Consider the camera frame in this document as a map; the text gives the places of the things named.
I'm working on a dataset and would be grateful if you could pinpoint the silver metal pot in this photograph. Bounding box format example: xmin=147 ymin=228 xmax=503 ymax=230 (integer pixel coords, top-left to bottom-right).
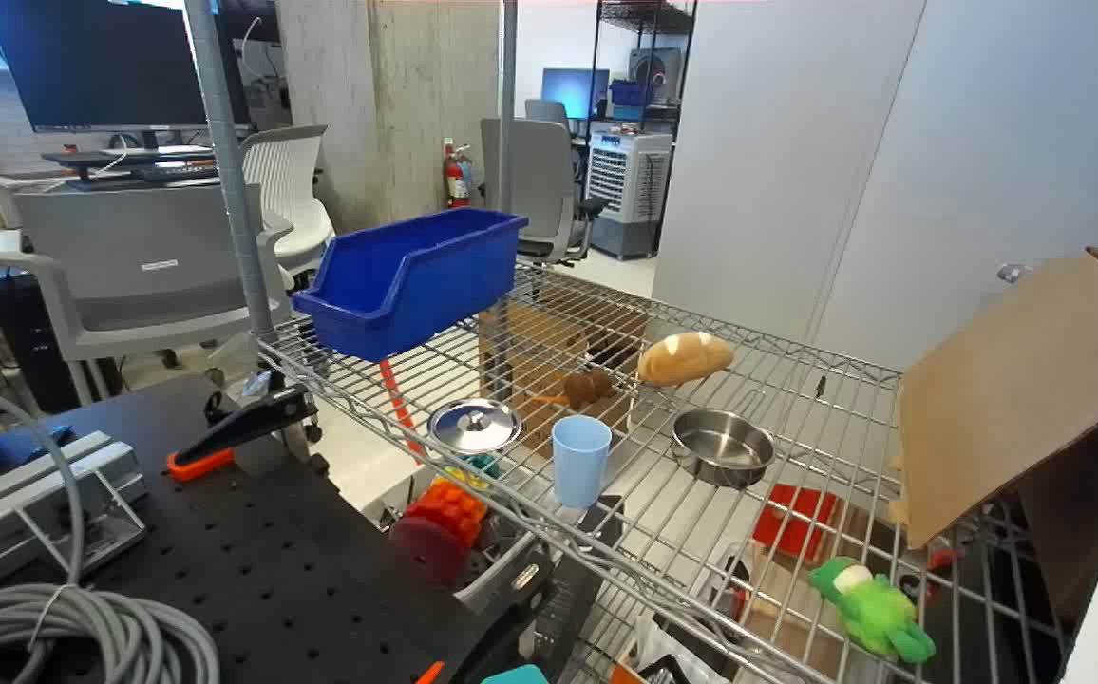
xmin=667 ymin=407 xmax=778 ymax=491

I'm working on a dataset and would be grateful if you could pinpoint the wooden box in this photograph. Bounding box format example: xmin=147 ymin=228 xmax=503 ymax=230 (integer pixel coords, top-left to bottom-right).
xmin=476 ymin=295 xmax=655 ymax=451

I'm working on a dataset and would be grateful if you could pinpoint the brown toy potato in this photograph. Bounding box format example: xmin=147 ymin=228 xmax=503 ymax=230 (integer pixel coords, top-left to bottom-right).
xmin=558 ymin=366 xmax=618 ymax=411

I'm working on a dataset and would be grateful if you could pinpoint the light blue plastic cup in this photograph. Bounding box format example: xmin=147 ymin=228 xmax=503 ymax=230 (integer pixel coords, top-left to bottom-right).
xmin=547 ymin=414 xmax=614 ymax=511

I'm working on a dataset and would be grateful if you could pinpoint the toy bread loaf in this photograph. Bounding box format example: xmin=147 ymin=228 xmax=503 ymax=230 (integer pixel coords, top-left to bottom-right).
xmin=636 ymin=328 xmax=740 ymax=391

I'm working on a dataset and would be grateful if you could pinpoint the blue plastic storage bin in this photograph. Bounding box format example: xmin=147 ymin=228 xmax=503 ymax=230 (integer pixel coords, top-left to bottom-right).
xmin=287 ymin=205 xmax=531 ymax=366

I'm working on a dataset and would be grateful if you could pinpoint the grey high-back chair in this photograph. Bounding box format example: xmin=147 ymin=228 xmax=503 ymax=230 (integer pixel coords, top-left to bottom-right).
xmin=479 ymin=115 xmax=588 ymax=262

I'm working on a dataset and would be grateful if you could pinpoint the white air cooler unit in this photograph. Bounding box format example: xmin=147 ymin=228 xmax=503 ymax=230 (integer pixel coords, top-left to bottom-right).
xmin=584 ymin=121 xmax=676 ymax=262

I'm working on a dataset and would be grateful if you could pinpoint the red fire extinguisher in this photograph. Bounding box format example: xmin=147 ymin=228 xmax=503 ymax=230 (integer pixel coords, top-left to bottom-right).
xmin=441 ymin=138 xmax=476 ymax=212

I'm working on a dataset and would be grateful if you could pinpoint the colourful toy brick stack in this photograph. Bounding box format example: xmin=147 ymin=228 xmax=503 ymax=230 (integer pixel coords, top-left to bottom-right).
xmin=386 ymin=475 xmax=494 ymax=589

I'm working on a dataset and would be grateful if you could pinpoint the blue lit computer screen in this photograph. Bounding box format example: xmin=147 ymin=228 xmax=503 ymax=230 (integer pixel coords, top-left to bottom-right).
xmin=541 ymin=63 xmax=614 ymax=125

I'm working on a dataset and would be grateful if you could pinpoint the white office chair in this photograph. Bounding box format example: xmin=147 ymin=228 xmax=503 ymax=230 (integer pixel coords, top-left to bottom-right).
xmin=238 ymin=121 xmax=339 ymax=276

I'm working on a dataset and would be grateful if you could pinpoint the red plastic block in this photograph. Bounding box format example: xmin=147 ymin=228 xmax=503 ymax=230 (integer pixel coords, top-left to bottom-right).
xmin=750 ymin=481 xmax=843 ymax=562

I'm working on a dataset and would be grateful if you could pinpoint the black storage rack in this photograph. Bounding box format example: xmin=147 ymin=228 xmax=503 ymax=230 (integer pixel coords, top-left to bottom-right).
xmin=584 ymin=0 xmax=703 ymax=129

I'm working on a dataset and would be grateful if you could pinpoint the grey metal shelf pole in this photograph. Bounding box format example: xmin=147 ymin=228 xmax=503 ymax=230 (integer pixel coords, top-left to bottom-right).
xmin=177 ymin=0 xmax=282 ymax=352

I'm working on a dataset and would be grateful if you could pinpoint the grey office chair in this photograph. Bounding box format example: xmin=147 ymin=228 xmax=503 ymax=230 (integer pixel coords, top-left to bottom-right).
xmin=0 ymin=178 xmax=296 ymax=395

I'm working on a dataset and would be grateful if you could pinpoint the green toy frog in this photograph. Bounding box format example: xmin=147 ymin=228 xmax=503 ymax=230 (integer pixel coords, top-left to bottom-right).
xmin=804 ymin=556 xmax=938 ymax=670

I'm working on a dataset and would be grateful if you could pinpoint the large black monitor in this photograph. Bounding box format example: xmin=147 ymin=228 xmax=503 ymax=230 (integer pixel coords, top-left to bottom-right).
xmin=0 ymin=0 xmax=214 ymax=133

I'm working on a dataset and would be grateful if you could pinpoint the orange handled stick tool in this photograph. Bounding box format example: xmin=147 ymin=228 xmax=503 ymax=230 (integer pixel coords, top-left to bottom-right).
xmin=377 ymin=357 xmax=431 ymax=461

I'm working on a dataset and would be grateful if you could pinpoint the metal wire shelf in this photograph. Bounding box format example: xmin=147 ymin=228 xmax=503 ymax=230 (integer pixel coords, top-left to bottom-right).
xmin=256 ymin=271 xmax=1073 ymax=684

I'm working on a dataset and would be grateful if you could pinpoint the black clamp orange handle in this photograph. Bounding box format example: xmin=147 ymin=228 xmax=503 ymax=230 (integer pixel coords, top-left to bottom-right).
xmin=162 ymin=383 xmax=323 ymax=486

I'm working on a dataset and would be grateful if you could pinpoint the grey coiled cable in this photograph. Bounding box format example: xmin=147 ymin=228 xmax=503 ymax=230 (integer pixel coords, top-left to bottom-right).
xmin=0 ymin=376 xmax=225 ymax=684

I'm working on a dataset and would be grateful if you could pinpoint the aluminium extrusion rail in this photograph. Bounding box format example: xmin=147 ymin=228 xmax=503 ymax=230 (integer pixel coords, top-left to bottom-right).
xmin=0 ymin=430 xmax=151 ymax=601

